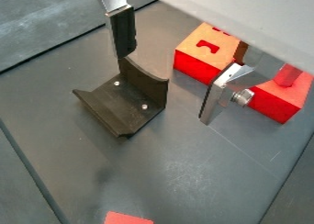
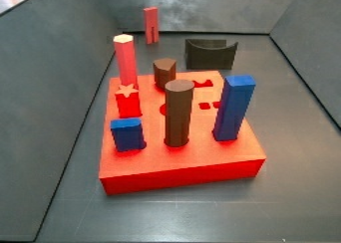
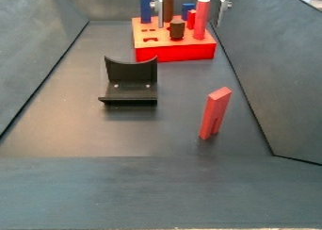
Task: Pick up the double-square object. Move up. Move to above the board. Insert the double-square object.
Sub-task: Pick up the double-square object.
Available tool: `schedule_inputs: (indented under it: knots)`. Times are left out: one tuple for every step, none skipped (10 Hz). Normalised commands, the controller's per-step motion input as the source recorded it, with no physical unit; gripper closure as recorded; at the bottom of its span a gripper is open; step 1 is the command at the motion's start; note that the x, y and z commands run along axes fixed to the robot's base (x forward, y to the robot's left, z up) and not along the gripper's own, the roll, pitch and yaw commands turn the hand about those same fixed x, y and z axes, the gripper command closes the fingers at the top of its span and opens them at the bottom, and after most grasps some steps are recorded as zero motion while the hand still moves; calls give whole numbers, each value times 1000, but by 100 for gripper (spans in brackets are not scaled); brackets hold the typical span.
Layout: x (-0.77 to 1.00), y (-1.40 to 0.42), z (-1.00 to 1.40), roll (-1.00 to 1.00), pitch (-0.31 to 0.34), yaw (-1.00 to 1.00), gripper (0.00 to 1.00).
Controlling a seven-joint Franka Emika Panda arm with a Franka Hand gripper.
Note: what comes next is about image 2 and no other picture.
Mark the red peg board block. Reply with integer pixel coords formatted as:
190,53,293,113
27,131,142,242
99,71,267,195

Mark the tall blue square peg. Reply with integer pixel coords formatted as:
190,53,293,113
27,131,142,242
212,75,256,141

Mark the black curved holder stand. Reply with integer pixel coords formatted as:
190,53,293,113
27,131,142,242
185,39,239,70

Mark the tall brown cylinder peg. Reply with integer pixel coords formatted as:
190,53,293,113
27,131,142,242
165,80,194,147

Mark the red star peg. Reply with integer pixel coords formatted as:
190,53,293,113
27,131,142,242
115,84,142,119

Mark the pink hexagonal peg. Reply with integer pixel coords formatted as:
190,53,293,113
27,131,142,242
114,34,138,86

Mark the short blue peg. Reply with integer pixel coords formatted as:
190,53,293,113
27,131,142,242
111,118,148,151

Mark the short brown rounded peg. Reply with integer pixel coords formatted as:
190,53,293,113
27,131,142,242
154,58,176,89

